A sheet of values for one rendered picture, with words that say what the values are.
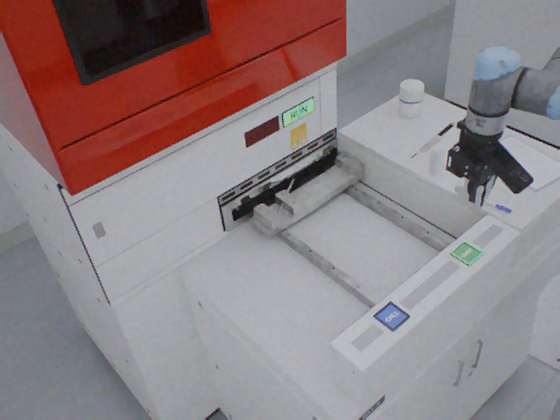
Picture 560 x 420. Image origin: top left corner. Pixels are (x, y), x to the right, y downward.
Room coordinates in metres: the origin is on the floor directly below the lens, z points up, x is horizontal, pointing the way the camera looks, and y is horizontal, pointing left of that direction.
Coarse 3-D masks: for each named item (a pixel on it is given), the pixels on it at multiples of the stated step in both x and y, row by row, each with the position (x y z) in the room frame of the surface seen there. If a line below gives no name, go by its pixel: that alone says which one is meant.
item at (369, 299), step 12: (288, 240) 1.13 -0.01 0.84; (300, 240) 1.11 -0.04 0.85; (300, 252) 1.09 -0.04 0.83; (312, 252) 1.07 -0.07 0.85; (324, 264) 1.02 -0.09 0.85; (336, 276) 0.98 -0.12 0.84; (348, 276) 0.97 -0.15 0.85; (348, 288) 0.94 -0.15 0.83; (360, 288) 0.93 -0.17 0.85; (360, 300) 0.91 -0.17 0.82; (372, 300) 0.88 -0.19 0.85
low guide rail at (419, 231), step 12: (348, 192) 1.32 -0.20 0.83; (360, 192) 1.29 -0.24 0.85; (372, 204) 1.24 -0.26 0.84; (384, 204) 1.23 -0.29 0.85; (384, 216) 1.20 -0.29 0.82; (396, 216) 1.17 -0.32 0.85; (408, 228) 1.13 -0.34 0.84; (420, 228) 1.11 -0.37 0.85; (432, 240) 1.07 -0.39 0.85; (444, 240) 1.06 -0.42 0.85
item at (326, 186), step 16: (320, 176) 1.35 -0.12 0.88; (336, 176) 1.34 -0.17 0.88; (352, 176) 1.33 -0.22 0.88; (304, 192) 1.28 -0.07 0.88; (320, 192) 1.27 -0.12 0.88; (336, 192) 1.29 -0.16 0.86; (272, 208) 1.22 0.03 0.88; (304, 208) 1.21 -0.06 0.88; (256, 224) 1.18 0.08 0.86; (288, 224) 1.17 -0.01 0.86
